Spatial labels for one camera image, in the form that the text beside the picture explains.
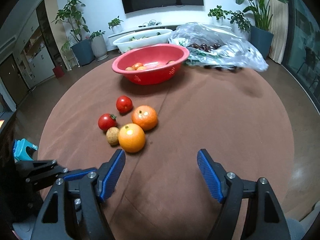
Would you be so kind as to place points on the white plastic basin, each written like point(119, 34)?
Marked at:
point(142, 39)

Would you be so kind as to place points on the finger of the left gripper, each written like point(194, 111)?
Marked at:
point(37, 175)
point(77, 174)

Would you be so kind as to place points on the tan longan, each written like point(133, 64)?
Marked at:
point(112, 136)

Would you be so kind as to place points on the orange in bowl back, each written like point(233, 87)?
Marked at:
point(137, 65)

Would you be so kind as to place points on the floor plant white pot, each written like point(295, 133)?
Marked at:
point(98, 45)

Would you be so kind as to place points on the beige curtain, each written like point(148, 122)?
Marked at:
point(279, 28)

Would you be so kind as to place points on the bright yellow-orange orange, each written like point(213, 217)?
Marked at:
point(131, 138)

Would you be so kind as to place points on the potted plant right cabinet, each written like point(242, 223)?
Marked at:
point(218, 15)

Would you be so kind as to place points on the small potted plant on cabinet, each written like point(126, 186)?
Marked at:
point(115, 25)

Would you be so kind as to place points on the tall plant dark pot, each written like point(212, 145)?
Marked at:
point(261, 37)

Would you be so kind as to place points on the tall plant blue pot left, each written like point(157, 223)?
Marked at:
point(72, 14)

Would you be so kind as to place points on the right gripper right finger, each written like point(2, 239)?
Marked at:
point(264, 216)

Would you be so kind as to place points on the clear plastic bag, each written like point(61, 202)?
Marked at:
point(235, 52)

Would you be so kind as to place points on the red tomato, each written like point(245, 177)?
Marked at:
point(107, 121)
point(124, 104)

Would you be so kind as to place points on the red bin on floor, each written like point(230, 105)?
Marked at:
point(58, 71)

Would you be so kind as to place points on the blue plastic stool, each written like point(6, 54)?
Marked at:
point(23, 150)

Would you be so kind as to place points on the white tv cabinet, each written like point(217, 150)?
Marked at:
point(113, 37)

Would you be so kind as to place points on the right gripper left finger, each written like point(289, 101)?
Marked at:
point(71, 204)

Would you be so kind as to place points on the dark cherries in bag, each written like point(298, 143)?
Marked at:
point(205, 47)

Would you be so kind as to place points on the red plastic colander bowl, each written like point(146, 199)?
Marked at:
point(161, 62)

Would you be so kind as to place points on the brown round tablecloth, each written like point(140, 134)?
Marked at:
point(237, 117)

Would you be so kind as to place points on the dark orange mandarin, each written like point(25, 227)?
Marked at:
point(145, 117)

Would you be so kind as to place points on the leafy potted shrub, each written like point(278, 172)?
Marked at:
point(241, 25)

